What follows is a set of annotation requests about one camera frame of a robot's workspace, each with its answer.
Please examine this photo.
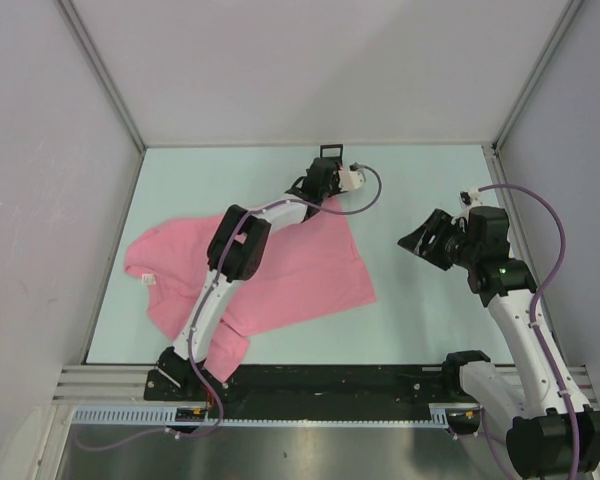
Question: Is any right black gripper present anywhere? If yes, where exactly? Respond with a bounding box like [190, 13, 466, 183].
[397, 208, 479, 271]

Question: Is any pink t-shirt garment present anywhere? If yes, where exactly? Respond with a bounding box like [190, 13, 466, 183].
[124, 198, 376, 382]

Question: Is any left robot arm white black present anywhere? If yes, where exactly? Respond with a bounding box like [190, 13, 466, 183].
[155, 155, 345, 400]

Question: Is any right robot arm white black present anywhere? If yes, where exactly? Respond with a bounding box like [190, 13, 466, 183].
[398, 206, 600, 479]

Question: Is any white garment label tag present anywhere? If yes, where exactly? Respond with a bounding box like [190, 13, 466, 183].
[141, 274, 156, 286]

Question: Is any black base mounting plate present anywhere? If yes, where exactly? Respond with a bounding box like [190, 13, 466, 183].
[143, 364, 481, 424]

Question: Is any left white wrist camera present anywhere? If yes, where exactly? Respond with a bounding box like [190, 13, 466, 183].
[338, 163, 366, 192]

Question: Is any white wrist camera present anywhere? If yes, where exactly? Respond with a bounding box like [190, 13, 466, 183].
[338, 163, 366, 192]
[459, 188, 484, 220]

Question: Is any black square frame stand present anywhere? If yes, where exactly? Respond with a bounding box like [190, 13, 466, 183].
[319, 144, 344, 163]

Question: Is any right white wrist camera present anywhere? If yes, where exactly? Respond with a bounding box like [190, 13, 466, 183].
[459, 188, 484, 220]

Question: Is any right aluminium frame rail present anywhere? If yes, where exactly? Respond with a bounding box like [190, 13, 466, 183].
[481, 144, 560, 345]

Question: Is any aluminium frame rail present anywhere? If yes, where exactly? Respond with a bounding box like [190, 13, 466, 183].
[52, 365, 598, 405]
[481, 144, 560, 345]

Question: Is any white slotted cable duct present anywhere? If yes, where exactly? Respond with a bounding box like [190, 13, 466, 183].
[72, 404, 481, 434]

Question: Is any right corner aluminium post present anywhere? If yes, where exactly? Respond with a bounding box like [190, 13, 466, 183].
[491, 0, 587, 152]

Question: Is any corner aluminium post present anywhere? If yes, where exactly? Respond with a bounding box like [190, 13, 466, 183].
[491, 0, 587, 152]
[54, 0, 146, 151]

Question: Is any left corner aluminium post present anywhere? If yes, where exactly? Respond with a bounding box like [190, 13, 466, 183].
[54, 0, 146, 151]

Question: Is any front aluminium frame rail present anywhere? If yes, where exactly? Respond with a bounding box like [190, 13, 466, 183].
[52, 365, 598, 405]

